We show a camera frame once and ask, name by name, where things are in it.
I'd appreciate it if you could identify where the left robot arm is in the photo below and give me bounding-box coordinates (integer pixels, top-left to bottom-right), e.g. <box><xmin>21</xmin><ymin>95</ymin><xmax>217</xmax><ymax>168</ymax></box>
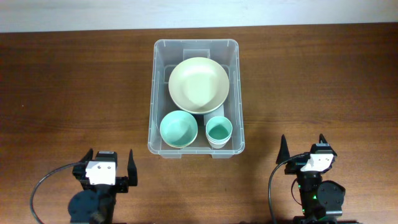
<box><xmin>68</xmin><ymin>149</ymin><xmax>138</xmax><ymax>223</ymax></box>

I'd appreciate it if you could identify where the cream plastic cup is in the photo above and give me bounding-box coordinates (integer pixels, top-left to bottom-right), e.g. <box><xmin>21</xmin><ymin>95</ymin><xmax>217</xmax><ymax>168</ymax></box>
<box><xmin>209</xmin><ymin>142</ymin><xmax>227</xmax><ymax>149</ymax></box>

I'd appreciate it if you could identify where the mint green plastic cup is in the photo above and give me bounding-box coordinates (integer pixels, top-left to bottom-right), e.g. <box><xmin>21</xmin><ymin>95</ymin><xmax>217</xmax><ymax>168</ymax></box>
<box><xmin>205</xmin><ymin>116</ymin><xmax>233</xmax><ymax>139</ymax></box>

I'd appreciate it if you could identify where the white label in bin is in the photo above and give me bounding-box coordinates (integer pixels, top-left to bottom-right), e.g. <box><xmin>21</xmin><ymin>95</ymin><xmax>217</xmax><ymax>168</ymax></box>
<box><xmin>203</xmin><ymin>105</ymin><xmax>224</xmax><ymax>126</ymax></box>

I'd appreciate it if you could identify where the clear plastic storage bin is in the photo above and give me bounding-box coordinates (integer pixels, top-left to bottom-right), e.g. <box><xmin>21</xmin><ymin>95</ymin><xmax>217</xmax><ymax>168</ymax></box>
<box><xmin>147</xmin><ymin>39</ymin><xmax>245</xmax><ymax>159</ymax></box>

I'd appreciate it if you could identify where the mint green small bowl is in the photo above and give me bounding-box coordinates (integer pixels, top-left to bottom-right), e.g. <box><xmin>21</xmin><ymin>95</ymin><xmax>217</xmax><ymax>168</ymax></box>
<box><xmin>160</xmin><ymin>110</ymin><xmax>198</xmax><ymax>144</ymax></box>

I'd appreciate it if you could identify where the yellow small bowl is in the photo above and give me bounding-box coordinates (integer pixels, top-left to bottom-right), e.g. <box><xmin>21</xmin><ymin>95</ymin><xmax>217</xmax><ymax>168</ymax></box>
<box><xmin>165</xmin><ymin>142</ymin><xmax>193</xmax><ymax>149</ymax></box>

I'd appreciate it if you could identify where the beige bowl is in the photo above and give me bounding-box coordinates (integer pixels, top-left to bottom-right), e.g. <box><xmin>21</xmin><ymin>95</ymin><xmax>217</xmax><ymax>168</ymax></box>
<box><xmin>169</xmin><ymin>57</ymin><xmax>230</xmax><ymax>114</ymax></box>

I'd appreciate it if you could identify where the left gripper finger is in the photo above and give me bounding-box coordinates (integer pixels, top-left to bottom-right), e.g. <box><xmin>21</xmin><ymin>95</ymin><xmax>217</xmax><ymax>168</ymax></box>
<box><xmin>80</xmin><ymin>148</ymin><xmax>93</xmax><ymax>163</ymax></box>
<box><xmin>127</xmin><ymin>149</ymin><xmax>137</xmax><ymax>186</ymax></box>

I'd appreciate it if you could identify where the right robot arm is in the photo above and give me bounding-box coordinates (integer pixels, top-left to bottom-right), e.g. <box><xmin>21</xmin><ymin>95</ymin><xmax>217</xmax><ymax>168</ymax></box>
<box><xmin>275</xmin><ymin>134</ymin><xmax>346</xmax><ymax>223</ymax></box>

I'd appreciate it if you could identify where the grey plastic cup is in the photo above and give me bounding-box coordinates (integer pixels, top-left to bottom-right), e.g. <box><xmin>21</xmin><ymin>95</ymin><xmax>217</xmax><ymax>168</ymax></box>
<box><xmin>206</xmin><ymin>135</ymin><xmax>231</xmax><ymax>149</ymax></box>

